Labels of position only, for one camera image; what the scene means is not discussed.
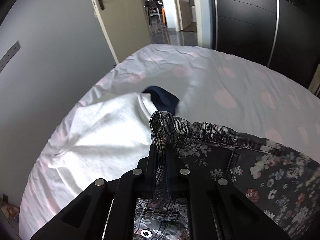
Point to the black sliding door wardrobe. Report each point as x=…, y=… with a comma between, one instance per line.
x=250, y=17

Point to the folded white towel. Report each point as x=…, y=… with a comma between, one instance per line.
x=100, y=135

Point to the beige room door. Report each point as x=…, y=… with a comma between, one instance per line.
x=125, y=17

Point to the grey wall strip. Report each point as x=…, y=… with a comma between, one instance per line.
x=10, y=55

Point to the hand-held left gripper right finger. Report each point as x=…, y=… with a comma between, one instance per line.
x=175, y=180

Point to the dark floral denim pants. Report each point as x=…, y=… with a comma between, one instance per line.
x=250, y=160

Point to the hallway door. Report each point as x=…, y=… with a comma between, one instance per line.
x=186, y=5

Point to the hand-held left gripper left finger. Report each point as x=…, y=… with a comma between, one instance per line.
x=151, y=175

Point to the floral patterned floor object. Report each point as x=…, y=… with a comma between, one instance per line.
x=8, y=208

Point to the bed with polka dot sheet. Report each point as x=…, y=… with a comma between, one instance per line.
x=225, y=80

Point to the navy blue garment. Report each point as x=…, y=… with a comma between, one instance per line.
x=162, y=98

